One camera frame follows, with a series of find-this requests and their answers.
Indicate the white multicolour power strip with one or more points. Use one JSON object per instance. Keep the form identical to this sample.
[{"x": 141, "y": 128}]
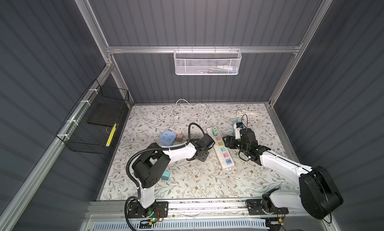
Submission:
[{"x": 222, "y": 152}]

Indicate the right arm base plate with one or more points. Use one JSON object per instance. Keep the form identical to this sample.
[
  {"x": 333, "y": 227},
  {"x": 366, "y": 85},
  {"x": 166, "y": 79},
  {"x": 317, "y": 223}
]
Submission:
[{"x": 258, "y": 207}]

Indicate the teal charger cube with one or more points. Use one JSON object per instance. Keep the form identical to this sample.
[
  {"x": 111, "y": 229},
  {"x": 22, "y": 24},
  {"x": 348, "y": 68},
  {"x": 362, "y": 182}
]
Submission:
[{"x": 166, "y": 175}]

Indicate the black pad in basket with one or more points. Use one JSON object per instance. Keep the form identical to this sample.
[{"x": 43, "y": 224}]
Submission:
[{"x": 105, "y": 115}]

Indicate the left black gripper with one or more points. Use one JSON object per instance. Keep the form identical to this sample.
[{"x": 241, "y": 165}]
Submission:
[{"x": 206, "y": 153}]

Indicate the white wire mesh basket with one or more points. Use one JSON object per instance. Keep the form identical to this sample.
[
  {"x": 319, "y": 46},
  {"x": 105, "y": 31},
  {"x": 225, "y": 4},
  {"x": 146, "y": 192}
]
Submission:
[{"x": 208, "y": 62}]

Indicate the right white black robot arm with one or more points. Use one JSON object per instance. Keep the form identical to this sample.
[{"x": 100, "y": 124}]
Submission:
[{"x": 317, "y": 194}]

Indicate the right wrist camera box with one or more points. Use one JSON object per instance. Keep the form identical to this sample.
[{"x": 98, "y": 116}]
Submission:
[{"x": 248, "y": 138}]

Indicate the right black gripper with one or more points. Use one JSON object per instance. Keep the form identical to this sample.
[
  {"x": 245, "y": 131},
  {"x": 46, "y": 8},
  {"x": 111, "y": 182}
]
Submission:
[{"x": 230, "y": 139}]

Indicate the black wire wall basket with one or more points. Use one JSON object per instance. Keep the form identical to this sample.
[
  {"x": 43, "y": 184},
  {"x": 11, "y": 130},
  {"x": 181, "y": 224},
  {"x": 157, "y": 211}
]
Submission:
[{"x": 79, "y": 136}]

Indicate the green charger cube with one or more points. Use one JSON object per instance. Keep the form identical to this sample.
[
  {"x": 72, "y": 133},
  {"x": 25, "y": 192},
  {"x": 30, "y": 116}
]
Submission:
[{"x": 215, "y": 131}]

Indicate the blue triangular socket adapter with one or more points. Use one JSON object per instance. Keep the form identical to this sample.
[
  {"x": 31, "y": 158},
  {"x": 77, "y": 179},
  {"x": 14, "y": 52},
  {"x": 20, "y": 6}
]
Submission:
[{"x": 167, "y": 138}]

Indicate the pink charger cube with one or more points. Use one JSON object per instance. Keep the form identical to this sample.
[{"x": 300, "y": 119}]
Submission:
[{"x": 179, "y": 137}]

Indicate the floral table mat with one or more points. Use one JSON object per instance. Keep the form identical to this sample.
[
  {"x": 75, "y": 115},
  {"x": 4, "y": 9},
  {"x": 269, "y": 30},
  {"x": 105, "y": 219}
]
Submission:
[{"x": 195, "y": 179}]

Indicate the yellow marker pen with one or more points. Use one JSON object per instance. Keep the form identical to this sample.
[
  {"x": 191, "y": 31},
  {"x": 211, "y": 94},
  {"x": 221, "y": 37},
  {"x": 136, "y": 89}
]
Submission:
[{"x": 111, "y": 135}]

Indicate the teal USB power strip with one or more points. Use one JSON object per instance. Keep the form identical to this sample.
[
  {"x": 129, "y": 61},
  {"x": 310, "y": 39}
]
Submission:
[{"x": 237, "y": 126}]

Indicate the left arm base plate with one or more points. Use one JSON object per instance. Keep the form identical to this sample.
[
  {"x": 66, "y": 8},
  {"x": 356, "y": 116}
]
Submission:
[{"x": 156, "y": 210}]

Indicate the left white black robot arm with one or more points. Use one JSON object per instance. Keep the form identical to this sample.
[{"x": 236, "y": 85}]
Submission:
[{"x": 146, "y": 168}]

